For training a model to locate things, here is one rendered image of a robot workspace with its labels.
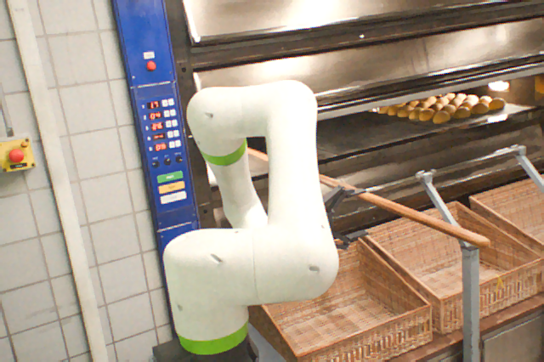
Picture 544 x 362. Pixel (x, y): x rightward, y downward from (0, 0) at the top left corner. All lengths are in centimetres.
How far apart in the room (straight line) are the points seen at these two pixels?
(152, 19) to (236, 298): 119
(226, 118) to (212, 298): 43
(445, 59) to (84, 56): 150
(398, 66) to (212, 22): 83
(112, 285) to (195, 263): 119
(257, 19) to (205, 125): 93
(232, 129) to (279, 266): 41
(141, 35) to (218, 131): 77
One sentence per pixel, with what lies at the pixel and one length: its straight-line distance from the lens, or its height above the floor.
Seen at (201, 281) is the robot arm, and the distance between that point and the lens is 92.
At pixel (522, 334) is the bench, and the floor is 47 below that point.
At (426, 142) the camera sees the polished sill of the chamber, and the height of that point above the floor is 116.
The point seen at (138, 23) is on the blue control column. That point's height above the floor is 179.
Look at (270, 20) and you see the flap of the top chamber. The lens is 209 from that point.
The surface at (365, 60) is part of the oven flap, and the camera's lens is 234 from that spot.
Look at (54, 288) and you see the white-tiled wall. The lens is 205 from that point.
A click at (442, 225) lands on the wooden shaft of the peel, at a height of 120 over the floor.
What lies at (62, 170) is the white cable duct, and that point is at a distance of 191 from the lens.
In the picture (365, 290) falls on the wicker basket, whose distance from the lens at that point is 246.
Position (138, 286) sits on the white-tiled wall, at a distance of 211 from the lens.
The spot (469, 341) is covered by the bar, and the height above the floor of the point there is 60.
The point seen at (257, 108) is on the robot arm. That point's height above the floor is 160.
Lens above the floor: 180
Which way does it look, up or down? 17 degrees down
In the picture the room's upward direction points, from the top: 6 degrees counter-clockwise
